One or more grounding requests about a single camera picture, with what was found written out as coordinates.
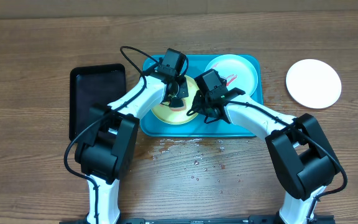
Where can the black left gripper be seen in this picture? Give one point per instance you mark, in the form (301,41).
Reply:
(184,91)

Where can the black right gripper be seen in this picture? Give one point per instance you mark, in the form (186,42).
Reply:
(202,109)

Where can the yellow round plate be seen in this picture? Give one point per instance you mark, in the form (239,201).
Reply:
(178,115)

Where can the white round plate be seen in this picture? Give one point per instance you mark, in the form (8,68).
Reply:
(313,84)

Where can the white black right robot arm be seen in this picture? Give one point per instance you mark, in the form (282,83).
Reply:
(302,157)

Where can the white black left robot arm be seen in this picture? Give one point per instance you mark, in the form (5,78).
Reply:
(104,149)

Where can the black water tray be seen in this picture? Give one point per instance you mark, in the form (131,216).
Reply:
(101,84)

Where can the light blue round plate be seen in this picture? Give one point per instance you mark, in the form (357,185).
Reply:
(237,71)

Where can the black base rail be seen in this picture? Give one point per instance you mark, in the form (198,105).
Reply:
(197,220)

